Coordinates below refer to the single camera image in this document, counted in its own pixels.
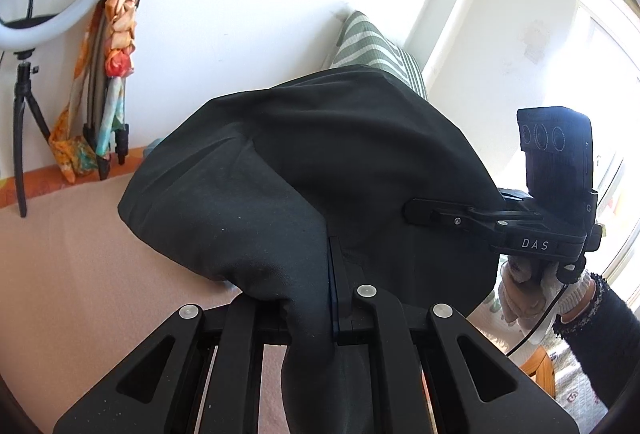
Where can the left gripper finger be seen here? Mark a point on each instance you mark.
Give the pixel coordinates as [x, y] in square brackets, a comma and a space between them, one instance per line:
[345, 277]

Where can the dark grey pants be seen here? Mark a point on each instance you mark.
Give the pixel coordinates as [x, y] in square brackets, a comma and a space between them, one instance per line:
[254, 188]

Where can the right dark sleeve forearm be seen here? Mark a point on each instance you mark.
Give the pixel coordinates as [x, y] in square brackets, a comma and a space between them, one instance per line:
[603, 334]

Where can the right white gloved hand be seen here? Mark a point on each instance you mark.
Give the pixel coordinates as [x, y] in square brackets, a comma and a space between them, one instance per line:
[528, 287]

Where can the green striped white cushion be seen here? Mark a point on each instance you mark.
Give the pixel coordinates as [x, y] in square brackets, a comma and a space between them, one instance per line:
[360, 43]

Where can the pink fleece blanket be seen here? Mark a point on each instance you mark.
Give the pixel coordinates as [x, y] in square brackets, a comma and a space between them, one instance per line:
[78, 293]

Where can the folded grey tripod stand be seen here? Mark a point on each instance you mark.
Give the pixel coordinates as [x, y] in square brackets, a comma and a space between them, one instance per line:
[110, 64]

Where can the orange floral scarf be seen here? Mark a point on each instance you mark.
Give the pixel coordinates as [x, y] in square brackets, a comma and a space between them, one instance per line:
[70, 150]

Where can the black mini tripod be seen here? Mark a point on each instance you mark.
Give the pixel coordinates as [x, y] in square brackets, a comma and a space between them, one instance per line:
[24, 97]

